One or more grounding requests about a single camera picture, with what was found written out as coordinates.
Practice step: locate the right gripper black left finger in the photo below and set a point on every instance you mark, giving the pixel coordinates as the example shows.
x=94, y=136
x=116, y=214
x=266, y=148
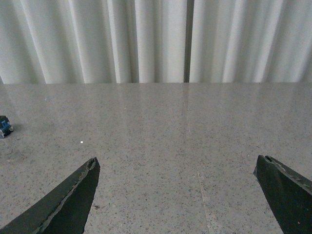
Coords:
x=65, y=209

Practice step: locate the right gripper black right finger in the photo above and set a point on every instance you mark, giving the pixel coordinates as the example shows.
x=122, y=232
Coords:
x=288, y=193

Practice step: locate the white pleated curtain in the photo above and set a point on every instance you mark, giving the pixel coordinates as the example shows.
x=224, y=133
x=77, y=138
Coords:
x=143, y=41

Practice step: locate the green mushroom push button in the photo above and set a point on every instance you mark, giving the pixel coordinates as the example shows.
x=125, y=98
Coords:
x=5, y=127

